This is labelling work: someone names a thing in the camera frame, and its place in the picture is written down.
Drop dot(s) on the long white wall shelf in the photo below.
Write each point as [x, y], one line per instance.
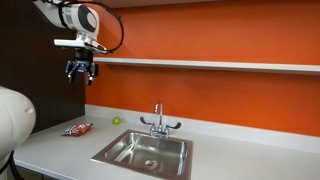
[206, 64]

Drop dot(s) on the dark brown wall panel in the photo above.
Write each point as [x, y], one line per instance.
[36, 76]

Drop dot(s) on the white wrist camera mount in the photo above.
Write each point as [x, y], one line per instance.
[78, 42]

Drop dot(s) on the red snack packet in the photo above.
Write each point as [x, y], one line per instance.
[77, 129]

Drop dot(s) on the stainless steel sink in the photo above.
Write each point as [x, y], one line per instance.
[146, 155]

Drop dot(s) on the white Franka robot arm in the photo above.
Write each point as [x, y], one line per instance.
[76, 16]

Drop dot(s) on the green lime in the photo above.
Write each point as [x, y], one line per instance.
[116, 120]

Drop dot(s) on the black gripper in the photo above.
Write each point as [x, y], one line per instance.
[81, 65]

